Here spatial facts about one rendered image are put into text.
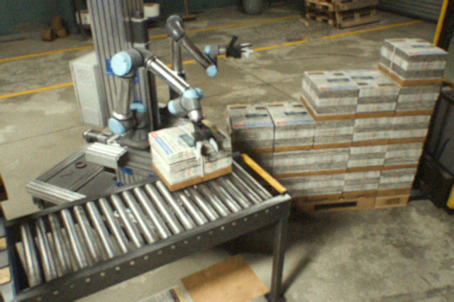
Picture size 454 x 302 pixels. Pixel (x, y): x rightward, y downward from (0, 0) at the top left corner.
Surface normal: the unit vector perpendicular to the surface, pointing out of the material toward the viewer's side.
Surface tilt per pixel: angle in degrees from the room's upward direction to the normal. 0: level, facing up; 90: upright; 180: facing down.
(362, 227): 0
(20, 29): 90
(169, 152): 1
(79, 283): 90
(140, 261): 90
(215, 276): 0
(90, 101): 90
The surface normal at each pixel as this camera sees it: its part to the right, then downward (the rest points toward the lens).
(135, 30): -0.42, 0.47
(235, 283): 0.00, -0.86
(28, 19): 0.49, 0.44
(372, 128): 0.12, 0.50
